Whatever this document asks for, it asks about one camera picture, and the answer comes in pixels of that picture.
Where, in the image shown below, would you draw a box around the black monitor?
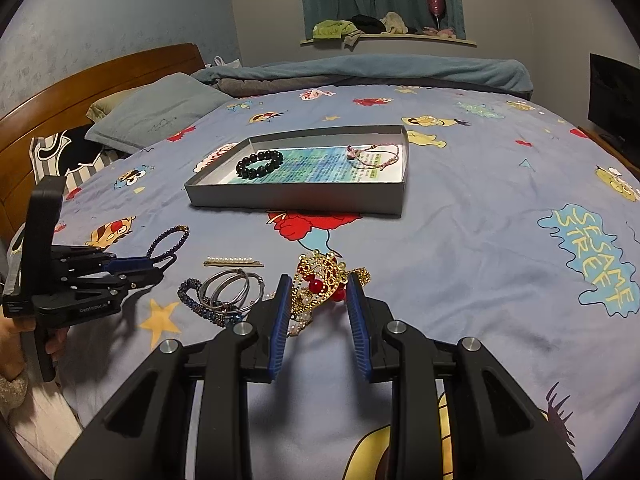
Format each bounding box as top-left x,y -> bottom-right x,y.
588,53 -> 640,150

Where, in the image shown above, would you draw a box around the pink cord bracelet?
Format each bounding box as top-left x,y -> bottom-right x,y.
345,142 -> 403,172

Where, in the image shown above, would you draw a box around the wooden side desk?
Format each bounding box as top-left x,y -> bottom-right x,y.
579,127 -> 640,180

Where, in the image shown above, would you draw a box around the beige cloth on shelf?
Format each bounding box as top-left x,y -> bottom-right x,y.
380,11 -> 408,35

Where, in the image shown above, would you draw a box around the striped cartoon pillow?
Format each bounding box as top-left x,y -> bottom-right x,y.
28,125 -> 120,193

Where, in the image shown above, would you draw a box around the wooden window shelf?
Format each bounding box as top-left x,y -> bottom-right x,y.
299,34 -> 477,48

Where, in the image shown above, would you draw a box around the silver bangle bracelets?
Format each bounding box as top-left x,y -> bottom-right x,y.
196,268 -> 266,313

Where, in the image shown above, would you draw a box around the Sesame Street blue bedsheet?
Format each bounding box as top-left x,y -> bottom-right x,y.
9,86 -> 639,474

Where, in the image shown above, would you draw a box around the small dark bead bracelet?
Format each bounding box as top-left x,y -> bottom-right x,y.
144,224 -> 191,261

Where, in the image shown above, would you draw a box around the olive pillow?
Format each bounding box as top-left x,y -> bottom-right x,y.
86,87 -> 140,124

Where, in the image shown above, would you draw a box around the pink balloon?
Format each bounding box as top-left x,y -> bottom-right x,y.
426,0 -> 446,29

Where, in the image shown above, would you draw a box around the gold filigree hair clip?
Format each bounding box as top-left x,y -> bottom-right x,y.
292,250 -> 371,309

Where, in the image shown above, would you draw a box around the teal folded blanket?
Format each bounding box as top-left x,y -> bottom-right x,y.
192,54 -> 534,99

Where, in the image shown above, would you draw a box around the grey-blue pillow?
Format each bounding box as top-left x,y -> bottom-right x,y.
86,73 -> 231,155

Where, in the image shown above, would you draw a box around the large black bead bracelet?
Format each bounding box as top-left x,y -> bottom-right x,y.
234,148 -> 286,181

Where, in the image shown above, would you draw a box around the person left hand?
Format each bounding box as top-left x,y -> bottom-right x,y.
0,314 -> 68,382

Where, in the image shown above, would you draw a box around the blue crystal bead bracelet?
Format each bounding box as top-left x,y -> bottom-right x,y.
177,277 -> 246,328

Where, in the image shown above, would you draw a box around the green printed paper sheet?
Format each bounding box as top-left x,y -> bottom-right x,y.
219,143 -> 407,184

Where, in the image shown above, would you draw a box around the pearl ring hair clip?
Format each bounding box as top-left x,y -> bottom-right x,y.
288,289 -> 314,337

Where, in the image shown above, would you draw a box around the wooden headboard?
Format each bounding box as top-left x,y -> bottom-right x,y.
0,44 -> 204,243

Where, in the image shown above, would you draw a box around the grey cardboard box tray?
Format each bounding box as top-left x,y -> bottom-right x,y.
186,125 -> 409,217

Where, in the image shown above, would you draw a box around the black cloth on shelf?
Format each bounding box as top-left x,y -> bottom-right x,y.
349,14 -> 386,35

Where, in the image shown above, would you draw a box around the green cloth on shelf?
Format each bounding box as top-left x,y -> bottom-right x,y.
311,20 -> 360,40

